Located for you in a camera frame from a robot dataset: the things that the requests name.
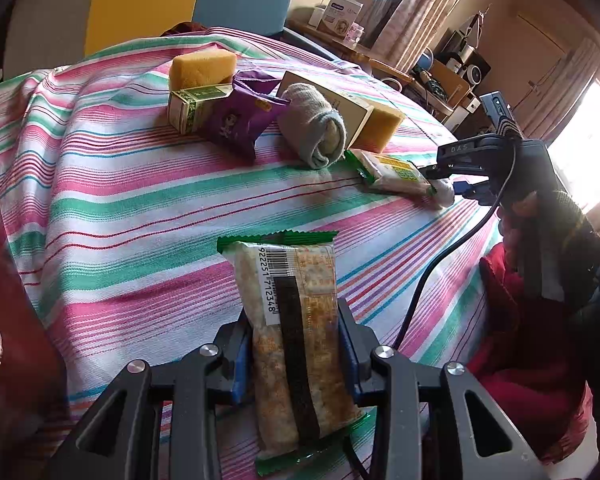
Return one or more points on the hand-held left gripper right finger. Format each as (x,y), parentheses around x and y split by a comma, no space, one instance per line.
(351,365)

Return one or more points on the patterned window curtain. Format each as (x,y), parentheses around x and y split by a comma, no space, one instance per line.
(420,15)

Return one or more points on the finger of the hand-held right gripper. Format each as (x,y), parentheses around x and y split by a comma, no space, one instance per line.
(442,172)
(472,190)

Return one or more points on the small pink white box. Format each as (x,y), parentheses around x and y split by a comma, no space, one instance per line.
(356,34)

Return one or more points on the wooden desk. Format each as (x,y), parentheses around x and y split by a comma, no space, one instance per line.
(365,52)

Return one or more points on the person's right hand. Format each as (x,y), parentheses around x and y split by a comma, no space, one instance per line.
(565,240)

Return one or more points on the black stereo speakers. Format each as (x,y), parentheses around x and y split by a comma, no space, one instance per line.
(472,72)

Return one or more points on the small white bundle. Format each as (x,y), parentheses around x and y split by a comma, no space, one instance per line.
(442,194)

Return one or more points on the striped pink green cloth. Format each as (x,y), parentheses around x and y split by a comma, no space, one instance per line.
(130,210)

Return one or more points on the green and white small box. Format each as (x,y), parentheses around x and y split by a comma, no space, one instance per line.
(190,107)

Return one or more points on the pale striped curtain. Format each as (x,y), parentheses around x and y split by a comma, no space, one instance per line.
(565,90)

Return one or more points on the red garment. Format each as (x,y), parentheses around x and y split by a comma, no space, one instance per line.
(520,360)

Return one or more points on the grey yellow blue chair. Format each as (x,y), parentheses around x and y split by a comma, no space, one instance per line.
(130,5)

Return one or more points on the green-edged rice cracker packet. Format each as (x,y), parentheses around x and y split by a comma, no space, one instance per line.
(390,172)
(290,350)

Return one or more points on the purple snack packet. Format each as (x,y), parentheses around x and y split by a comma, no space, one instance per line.
(235,120)

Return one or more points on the rolled grey sock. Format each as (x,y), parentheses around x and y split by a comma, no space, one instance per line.
(310,125)

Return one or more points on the white carton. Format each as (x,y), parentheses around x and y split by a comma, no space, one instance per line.
(337,17)

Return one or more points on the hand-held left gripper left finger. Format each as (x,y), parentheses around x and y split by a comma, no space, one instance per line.
(240,380)

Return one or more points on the wooden shelf unit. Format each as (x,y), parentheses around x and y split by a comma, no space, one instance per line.
(450,85)

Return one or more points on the yellow sponge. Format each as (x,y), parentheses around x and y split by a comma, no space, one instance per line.
(205,67)
(380,127)

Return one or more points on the dark red cloth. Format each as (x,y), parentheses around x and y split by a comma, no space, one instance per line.
(185,30)

